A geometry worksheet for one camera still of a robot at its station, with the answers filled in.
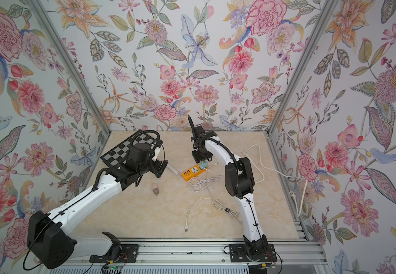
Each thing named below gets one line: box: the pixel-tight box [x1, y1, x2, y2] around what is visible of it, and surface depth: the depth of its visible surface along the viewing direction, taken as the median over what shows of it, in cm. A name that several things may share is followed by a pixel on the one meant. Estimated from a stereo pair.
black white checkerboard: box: [99, 129, 155, 168], surface depth 109 cm
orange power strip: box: [182, 163, 208, 183], surface depth 100 cm
